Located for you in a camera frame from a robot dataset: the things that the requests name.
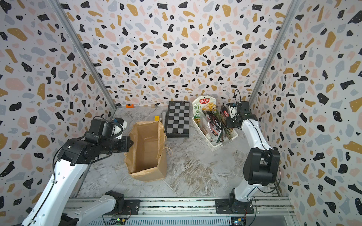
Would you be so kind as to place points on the red black white sauce packet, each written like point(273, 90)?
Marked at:
point(224, 111)

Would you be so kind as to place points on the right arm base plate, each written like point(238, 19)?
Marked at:
point(226, 206)

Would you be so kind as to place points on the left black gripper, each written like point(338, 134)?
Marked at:
point(127, 144)

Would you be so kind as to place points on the white perforated plastic basket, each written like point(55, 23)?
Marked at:
point(215, 136)

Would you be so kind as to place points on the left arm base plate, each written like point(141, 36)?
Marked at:
point(126, 207)

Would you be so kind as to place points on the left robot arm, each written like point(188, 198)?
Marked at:
point(70, 162)

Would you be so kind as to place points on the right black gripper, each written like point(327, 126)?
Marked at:
point(228, 124)

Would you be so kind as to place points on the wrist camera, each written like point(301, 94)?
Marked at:
point(232, 109)
point(118, 127)

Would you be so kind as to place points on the brown paper bag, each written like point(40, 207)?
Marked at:
point(147, 159)

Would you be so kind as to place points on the black white chessboard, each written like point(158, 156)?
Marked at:
point(178, 119)

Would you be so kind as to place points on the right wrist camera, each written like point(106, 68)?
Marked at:
point(232, 109)

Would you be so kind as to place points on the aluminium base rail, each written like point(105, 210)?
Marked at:
point(201, 211)

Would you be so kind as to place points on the large white yellow snack packet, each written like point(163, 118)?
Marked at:
point(203, 103)

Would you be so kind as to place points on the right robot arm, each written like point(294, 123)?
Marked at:
point(261, 167)

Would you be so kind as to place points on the grey metal tube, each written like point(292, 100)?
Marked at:
point(163, 117)

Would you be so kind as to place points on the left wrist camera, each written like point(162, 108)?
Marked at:
point(118, 127)

